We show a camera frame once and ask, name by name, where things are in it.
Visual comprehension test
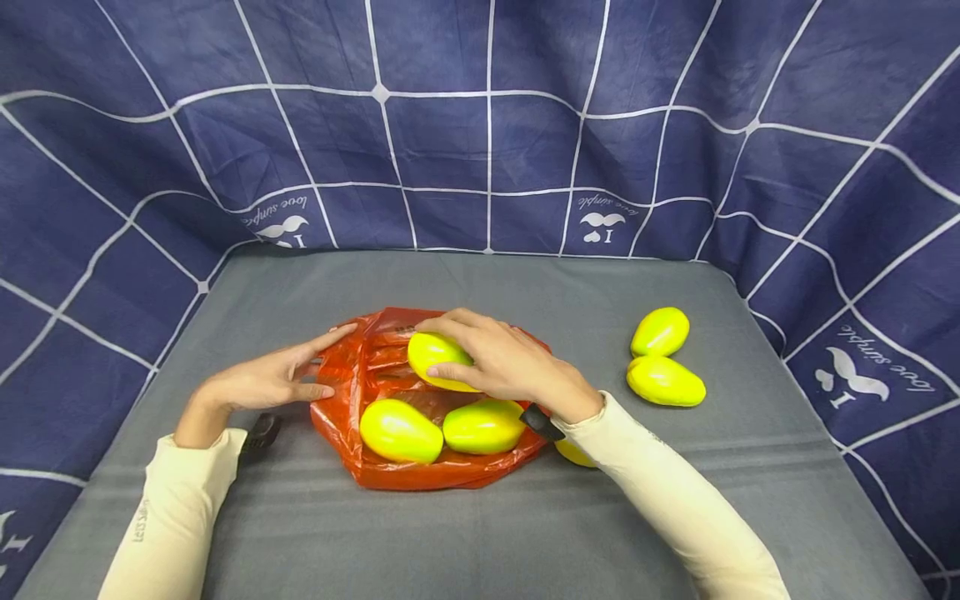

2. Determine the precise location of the red plastic bag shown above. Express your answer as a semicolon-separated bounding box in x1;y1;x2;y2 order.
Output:
309;307;555;492

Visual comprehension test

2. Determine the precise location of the yellow-green toy mango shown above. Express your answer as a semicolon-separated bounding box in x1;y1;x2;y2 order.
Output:
407;331;482;393
626;355;708;408
630;307;691;359
359;398;445;465
442;398;528;456
553;438;600;469

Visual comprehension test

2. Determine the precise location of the person's left hand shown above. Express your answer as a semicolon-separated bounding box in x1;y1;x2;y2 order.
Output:
196;323;359;415

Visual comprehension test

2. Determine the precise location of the black wrist band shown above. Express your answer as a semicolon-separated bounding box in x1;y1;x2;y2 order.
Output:
519;402;566;443
237;412;284;468

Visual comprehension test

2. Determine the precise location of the person's left forearm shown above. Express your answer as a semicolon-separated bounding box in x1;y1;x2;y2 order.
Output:
97;390;249;600

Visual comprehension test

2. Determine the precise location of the person's right forearm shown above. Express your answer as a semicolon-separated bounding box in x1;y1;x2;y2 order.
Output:
552;390;793;600

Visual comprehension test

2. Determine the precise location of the person's right hand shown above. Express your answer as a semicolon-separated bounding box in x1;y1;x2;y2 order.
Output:
415;307;604;425

